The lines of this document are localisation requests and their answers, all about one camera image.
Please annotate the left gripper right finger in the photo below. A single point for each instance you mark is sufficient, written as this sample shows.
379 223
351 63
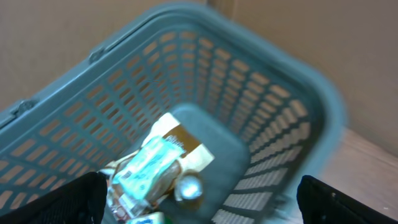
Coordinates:
320 203

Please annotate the grey plastic shopping basket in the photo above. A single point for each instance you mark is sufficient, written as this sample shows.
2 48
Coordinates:
268 118

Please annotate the yellow dish soap bottle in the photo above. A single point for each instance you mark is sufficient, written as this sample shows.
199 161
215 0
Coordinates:
186 186

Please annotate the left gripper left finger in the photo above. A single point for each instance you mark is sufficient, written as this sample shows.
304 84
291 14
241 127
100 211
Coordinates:
81 201

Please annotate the brown white snack bag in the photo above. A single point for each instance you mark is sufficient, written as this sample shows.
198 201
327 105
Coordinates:
196 157

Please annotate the small teal carton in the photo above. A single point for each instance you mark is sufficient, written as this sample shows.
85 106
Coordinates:
151 218

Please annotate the teal tissue packet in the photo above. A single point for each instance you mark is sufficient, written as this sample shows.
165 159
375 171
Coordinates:
144 169

